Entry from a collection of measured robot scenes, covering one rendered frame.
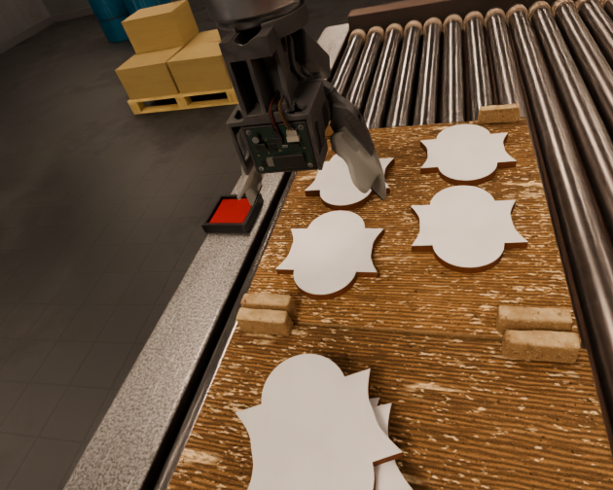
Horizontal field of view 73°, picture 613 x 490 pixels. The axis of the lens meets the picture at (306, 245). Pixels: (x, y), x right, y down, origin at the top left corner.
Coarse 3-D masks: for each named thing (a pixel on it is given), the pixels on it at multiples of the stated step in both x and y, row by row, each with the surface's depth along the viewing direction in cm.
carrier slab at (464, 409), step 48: (240, 336) 46; (288, 336) 45; (336, 336) 44; (384, 336) 42; (432, 336) 41; (240, 384) 42; (384, 384) 39; (432, 384) 38; (480, 384) 37; (528, 384) 36; (576, 384) 35; (192, 432) 40; (240, 432) 39; (432, 432) 35; (480, 432) 34; (528, 432) 33; (576, 432) 33; (192, 480) 36; (240, 480) 36; (432, 480) 32; (480, 480) 32; (528, 480) 31; (576, 480) 30
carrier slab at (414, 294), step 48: (384, 144) 68; (528, 144) 60; (432, 192) 57; (528, 192) 53; (288, 240) 56; (384, 240) 52; (528, 240) 47; (288, 288) 50; (384, 288) 47; (432, 288) 45; (480, 288) 44; (528, 288) 43; (480, 336) 41
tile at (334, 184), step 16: (336, 160) 66; (384, 160) 63; (320, 176) 63; (336, 176) 63; (384, 176) 61; (320, 192) 60; (336, 192) 60; (352, 192) 59; (368, 192) 58; (336, 208) 58; (352, 208) 58
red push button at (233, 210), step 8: (224, 200) 68; (232, 200) 67; (240, 200) 67; (224, 208) 66; (232, 208) 66; (240, 208) 65; (248, 208) 65; (216, 216) 65; (224, 216) 65; (232, 216) 64; (240, 216) 64
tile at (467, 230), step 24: (456, 192) 54; (480, 192) 53; (432, 216) 52; (456, 216) 51; (480, 216) 50; (504, 216) 49; (432, 240) 49; (456, 240) 48; (480, 240) 47; (504, 240) 47; (456, 264) 46; (480, 264) 45
